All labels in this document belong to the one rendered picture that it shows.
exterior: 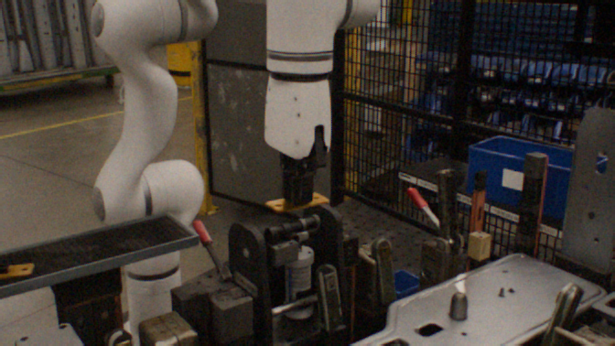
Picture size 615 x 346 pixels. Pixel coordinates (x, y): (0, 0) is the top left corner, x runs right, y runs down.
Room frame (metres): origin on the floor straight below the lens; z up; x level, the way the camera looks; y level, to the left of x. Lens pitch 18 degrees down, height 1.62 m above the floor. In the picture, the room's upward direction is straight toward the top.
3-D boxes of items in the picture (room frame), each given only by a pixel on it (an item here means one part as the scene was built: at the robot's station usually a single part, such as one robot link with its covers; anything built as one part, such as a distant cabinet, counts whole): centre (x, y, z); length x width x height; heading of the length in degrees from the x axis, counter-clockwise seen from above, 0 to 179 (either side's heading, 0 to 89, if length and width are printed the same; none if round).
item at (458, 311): (1.01, -0.28, 1.02); 0.03 x 0.03 x 0.07
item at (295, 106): (0.80, 0.01, 1.44); 0.10 x 0.07 x 0.11; 32
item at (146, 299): (1.26, 0.35, 0.88); 0.19 x 0.19 x 0.18
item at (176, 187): (1.27, 0.32, 1.09); 0.19 x 0.12 x 0.24; 127
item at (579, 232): (1.23, -0.60, 1.17); 0.12 x 0.01 x 0.34; 36
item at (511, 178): (1.54, -0.59, 1.09); 0.30 x 0.17 x 0.13; 44
